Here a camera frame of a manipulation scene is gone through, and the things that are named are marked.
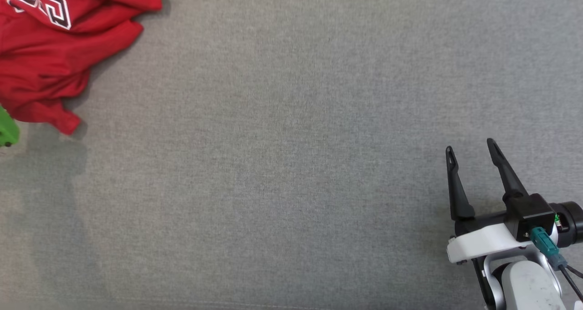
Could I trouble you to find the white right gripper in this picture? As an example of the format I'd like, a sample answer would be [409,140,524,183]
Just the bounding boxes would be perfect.
[445,138,583,266]

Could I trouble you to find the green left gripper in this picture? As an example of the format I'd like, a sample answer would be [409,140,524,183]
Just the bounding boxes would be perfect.
[0,105,20,147]

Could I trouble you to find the red basketball jersey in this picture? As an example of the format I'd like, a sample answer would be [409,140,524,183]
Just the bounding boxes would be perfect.
[0,0,163,136]

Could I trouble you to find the grey fabric sofa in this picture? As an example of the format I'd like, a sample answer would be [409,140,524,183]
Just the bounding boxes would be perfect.
[0,0,583,310]

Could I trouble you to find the right arm cable teal plug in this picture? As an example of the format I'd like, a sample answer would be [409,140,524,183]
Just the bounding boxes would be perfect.
[530,227,583,301]

